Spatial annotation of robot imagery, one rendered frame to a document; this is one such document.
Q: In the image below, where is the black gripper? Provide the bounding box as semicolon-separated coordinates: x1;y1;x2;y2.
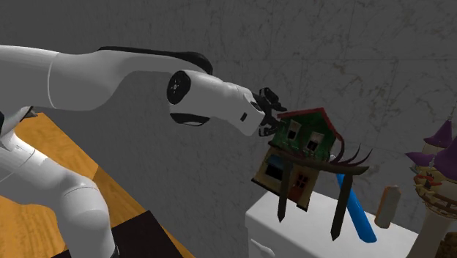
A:
250;86;289;139

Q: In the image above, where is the toy house with red roof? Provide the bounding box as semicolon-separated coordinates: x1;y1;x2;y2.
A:
250;107;373;242

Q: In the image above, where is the white toilet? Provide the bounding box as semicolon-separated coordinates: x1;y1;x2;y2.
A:
245;191;420;258

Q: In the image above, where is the blue stick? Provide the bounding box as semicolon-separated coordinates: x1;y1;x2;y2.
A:
335;173;378;244

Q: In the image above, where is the dark robot stand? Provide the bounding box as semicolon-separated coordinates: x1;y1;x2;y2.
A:
51;209;185;258

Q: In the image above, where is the castle tower with purple roofs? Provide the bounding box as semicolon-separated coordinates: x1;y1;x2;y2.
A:
404;103;457;258

